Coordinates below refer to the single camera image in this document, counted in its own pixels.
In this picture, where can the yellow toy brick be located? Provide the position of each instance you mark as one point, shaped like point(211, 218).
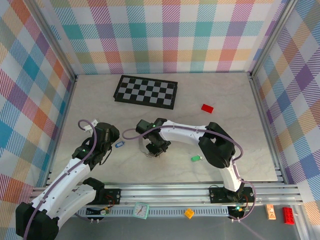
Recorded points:
point(189, 213)

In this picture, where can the teal toy clock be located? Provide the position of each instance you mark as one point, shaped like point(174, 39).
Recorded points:
point(140, 210)

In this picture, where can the aluminium frame post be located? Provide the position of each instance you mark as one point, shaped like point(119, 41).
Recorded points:
point(53, 37)
point(272, 37)

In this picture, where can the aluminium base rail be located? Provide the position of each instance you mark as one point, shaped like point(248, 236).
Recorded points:
point(162, 193)

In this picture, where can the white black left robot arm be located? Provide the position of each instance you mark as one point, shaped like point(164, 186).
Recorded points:
point(62, 180)

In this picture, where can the metal keyring with small rings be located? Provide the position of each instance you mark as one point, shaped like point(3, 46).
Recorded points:
point(142, 148)

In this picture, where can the blue key tag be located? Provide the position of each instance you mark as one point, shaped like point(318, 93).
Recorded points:
point(119, 144)

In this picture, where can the flat red block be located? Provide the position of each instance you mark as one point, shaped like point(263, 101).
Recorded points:
point(207, 108)

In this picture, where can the green key tag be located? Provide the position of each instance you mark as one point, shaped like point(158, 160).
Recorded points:
point(195, 158)

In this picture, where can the black grey chessboard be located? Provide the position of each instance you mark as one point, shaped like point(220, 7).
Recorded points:
point(146, 92)

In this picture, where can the red toy brick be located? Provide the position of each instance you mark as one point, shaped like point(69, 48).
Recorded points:
point(288, 216)

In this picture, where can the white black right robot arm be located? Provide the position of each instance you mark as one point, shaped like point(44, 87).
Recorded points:
point(180, 135)

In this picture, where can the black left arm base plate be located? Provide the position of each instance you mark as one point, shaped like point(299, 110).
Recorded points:
point(113, 197)

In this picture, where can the aluminium side rail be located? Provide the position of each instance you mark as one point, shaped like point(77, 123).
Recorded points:
point(63, 120)
point(266, 125)

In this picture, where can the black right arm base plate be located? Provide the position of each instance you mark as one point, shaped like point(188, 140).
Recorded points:
point(217, 196)

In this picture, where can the small wooden block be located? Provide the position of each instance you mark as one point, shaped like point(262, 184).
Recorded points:
point(270, 212)

